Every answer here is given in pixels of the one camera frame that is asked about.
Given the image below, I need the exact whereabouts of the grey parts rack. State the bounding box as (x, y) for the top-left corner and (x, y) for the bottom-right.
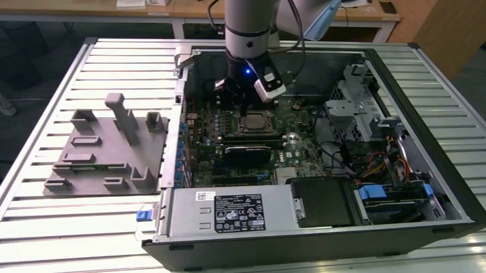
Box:
(43, 92), (170, 197)

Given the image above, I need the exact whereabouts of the black graphics card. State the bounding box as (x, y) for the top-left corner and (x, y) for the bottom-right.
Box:
(224, 145), (273, 166)

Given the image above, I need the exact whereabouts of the black office chair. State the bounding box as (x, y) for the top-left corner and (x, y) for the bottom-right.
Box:
(0, 21), (49, 92)

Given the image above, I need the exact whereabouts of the CPU socket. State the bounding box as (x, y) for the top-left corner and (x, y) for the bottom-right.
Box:
(236, 110), (278, 137)

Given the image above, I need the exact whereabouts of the silver power supply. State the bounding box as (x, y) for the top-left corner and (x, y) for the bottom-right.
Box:
(167, 186), (300, 238)

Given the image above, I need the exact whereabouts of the coloured wire bundle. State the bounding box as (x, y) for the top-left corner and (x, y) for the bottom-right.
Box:
(357, 136), (413, 187)

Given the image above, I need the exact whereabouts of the green motherboard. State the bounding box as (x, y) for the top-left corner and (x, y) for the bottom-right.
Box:
(181, 95), (357, 189)

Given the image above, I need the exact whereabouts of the hard disk in blue carrier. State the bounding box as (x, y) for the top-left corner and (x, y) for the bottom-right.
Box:
(357, 184), (435, 225)

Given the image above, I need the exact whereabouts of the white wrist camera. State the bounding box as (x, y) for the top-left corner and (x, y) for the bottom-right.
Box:
(253, 64), (288, 102)

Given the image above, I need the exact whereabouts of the silver chipset heatsink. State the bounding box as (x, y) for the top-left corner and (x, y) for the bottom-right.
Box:
(276, 167), (300, 179)

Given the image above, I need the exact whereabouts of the white furniture leg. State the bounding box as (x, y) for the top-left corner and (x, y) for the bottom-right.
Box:
(0, 93), (19, 116)

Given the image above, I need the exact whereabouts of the white box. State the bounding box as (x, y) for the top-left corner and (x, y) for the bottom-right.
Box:
(115, 0), (146, 9)

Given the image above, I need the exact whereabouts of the black PC case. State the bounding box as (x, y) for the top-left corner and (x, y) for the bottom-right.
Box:
(135, 45), (486, 272)

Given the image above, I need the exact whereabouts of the wooden cabinet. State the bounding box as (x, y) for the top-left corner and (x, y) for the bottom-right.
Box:
(389, 0), (486, 79)

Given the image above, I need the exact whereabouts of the black plastic shroud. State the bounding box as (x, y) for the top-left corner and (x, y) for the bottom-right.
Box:
(286, 176), (368, 228)

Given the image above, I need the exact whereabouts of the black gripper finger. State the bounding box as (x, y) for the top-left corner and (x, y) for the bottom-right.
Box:
(238, 92), (252, 116)

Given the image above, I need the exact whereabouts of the wooden desk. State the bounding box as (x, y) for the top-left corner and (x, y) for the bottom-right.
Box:
(0, 0), (404, 43)

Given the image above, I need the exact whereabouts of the silver drive cage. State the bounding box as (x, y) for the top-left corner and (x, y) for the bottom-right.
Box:
(325, 64), (386, 143)

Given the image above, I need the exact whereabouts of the silver CPU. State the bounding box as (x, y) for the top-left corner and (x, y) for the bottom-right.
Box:
(245, 115), (268, 129)

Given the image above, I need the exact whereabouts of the black power supply label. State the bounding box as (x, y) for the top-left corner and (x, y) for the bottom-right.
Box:
(214, 194), (264, 234)

